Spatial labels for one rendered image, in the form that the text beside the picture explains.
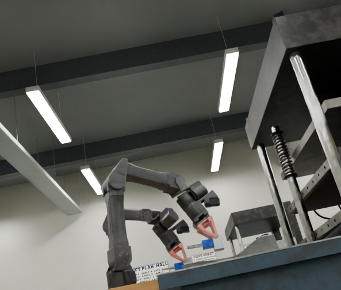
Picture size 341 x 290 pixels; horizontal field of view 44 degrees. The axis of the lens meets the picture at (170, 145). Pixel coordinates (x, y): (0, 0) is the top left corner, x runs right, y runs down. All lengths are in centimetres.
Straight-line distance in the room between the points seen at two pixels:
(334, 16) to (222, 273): 164
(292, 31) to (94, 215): 770
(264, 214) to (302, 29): 443
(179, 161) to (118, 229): 816
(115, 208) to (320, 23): 142
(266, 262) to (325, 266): 14
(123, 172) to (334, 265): 76
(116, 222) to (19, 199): 862
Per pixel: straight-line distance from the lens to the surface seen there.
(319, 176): 238
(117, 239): 143
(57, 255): 946
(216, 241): 157
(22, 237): 979
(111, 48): 598
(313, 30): 230
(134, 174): 154
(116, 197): 148
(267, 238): 172
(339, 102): 222
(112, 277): 141
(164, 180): 158
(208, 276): 105
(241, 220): 635
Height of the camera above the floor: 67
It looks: 23 degrees up
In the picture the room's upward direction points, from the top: 12 degrees counter-clockwise
